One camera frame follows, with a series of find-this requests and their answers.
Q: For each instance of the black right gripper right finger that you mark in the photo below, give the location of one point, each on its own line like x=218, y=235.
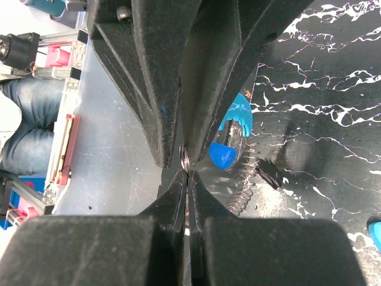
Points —
x=228, y=250

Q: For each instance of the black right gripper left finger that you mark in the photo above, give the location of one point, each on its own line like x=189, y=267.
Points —
x=146, y=249

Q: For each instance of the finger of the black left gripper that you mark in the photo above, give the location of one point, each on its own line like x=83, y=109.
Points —
x=225, y=45
x=130, y=39

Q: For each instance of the person in blue jeans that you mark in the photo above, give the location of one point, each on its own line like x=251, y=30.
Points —
x=29, y=107

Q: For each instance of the blue capped key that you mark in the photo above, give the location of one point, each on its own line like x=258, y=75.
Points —
x=221, y=155

